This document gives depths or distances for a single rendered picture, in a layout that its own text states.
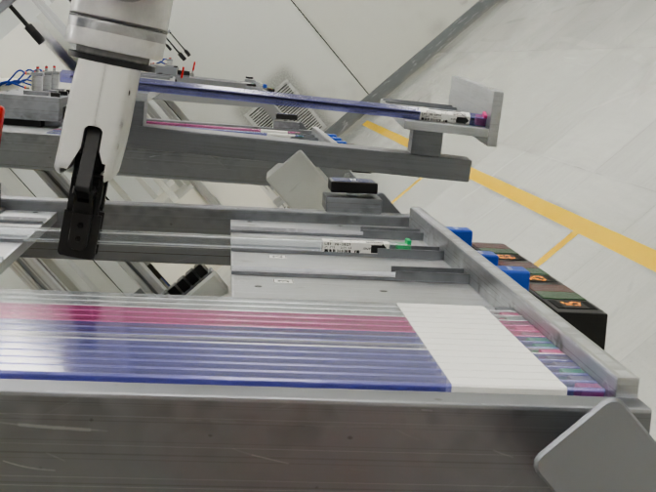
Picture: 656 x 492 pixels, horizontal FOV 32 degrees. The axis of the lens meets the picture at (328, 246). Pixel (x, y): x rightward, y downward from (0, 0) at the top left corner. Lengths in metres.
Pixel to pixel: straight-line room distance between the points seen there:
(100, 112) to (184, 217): 0.27
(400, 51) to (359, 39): 0.32
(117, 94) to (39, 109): 1.36
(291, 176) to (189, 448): 0.97
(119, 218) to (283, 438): 0.69
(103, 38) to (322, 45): 7.68
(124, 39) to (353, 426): 0.51
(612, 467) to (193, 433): 0.19
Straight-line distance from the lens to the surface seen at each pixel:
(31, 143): 2.00
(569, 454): 0.52
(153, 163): 1.98
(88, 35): 0.97
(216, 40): 8.61
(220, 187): 5.55
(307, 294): 0.84
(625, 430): 0.53
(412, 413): 0.55
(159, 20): 0.98
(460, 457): 0.56
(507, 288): 0.80
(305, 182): 1.49
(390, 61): 8.69
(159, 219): 1.21
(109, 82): 0.96
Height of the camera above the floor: 0.98
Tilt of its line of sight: 10 degrees down
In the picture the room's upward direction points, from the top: 41 degrees counter-clockwise
